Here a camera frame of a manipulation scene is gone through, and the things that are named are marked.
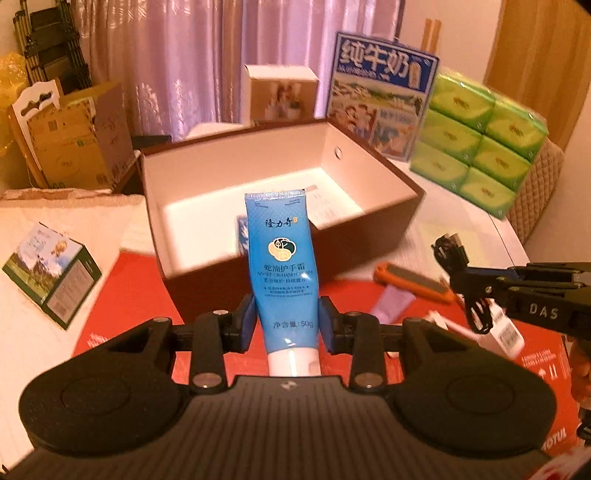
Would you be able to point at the orange knife sharpener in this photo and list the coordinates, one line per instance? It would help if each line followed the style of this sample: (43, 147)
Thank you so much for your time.
(411, 281)

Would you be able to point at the brown storage box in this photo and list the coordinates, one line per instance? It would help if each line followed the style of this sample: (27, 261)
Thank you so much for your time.
(207, 194)

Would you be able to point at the red printed cardboard sheet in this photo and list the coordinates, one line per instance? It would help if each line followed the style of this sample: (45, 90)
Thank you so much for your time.
(115, 295)

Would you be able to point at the white cutout board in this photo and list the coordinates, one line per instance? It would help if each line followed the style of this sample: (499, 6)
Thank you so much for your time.
(37, 99)

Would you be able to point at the light wooden strip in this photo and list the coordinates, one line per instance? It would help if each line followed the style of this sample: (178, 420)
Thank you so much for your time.
(433, 34)

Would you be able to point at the pastel checked tablecloth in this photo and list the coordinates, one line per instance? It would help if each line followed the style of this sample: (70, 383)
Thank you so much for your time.
(461, 230)

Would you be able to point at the brown cardboard box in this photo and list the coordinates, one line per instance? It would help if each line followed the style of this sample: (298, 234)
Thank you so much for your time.
(78, 138)

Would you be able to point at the wooden door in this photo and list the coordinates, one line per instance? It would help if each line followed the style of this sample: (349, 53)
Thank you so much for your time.
(545, 55)

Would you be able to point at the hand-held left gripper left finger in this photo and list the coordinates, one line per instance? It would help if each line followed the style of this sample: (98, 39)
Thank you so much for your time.
(247, 318)

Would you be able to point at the yellow plastic bag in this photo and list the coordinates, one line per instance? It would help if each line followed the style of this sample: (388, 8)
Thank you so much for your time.
(11, 78)

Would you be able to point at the green landscape print box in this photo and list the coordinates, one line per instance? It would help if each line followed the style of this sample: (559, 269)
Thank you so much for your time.
(51, 272)

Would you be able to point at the black folding cart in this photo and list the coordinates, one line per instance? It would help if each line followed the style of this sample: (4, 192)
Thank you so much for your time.
(51, 41)

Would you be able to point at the beige quilted chair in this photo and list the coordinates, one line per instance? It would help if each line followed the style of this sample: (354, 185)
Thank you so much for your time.
(540, 194)

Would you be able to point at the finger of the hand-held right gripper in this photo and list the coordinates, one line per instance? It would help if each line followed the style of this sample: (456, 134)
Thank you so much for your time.
(485, 277)
(480, 309)

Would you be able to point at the person's right hand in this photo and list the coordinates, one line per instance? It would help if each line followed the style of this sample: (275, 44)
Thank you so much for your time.
(582, 378)

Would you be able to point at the purple curtain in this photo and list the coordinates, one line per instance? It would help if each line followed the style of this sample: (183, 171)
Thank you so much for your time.
(184, 55)

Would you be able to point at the pack of green tissue packets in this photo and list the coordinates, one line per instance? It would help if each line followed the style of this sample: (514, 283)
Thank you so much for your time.
(475, 138)

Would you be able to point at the small white photo box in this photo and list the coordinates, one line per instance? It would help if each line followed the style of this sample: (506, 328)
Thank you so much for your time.
(281, 97)

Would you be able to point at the blue milk carton box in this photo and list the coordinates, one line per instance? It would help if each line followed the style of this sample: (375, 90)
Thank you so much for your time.
(378, 92)

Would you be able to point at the blue hand cream tube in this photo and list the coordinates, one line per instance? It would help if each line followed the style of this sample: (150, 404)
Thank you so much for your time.
(281, 258)

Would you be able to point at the blue clear plastic case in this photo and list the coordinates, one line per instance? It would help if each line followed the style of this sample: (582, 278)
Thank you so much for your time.
(242, 235)

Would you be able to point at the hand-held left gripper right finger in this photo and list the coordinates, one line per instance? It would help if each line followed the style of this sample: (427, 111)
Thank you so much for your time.
(328, 323)

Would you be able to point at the purple packet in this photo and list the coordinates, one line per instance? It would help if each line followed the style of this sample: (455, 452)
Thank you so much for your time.
(392, 304)

